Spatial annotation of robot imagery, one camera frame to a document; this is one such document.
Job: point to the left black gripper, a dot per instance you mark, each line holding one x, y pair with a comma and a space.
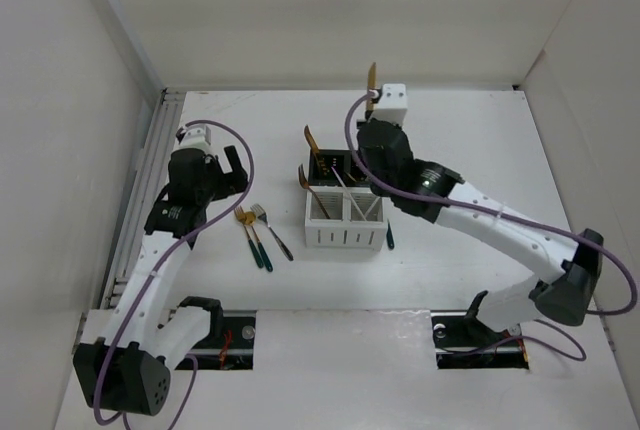
231, 182

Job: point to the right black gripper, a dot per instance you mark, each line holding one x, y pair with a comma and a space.
360, 123

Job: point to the gold fork green handle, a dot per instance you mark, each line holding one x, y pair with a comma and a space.
239, 215

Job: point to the silver fork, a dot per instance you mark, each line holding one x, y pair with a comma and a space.
262, 216

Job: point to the gold spoon green handle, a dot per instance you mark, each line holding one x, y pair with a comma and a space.
260, 245
390, 237

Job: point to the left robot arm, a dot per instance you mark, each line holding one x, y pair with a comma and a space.
128, 368

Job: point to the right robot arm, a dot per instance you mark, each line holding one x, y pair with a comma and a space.
564, 273

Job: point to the black utensil container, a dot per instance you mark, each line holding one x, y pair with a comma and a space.
343, 162

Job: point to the white utensil container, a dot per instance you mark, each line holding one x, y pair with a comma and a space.
345, 229

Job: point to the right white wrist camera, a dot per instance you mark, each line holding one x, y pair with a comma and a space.
392, 104

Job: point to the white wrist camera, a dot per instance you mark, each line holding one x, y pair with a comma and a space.
196, 137
392, 104

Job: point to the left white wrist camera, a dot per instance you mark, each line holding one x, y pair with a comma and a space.
196, 137

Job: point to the aluminium rail frame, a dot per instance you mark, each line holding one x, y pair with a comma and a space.
150, 170

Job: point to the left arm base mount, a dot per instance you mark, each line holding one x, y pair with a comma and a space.
232, 347

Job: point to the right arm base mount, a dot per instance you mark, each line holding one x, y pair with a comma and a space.
462, 344

